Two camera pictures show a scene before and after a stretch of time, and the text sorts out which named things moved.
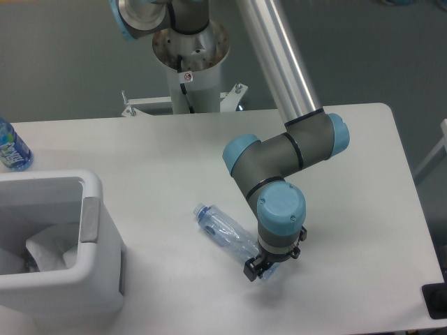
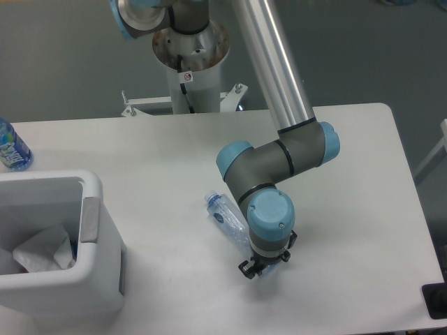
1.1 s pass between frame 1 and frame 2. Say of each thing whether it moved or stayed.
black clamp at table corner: stayed
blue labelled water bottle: stayed
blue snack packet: moved
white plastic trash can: stayed
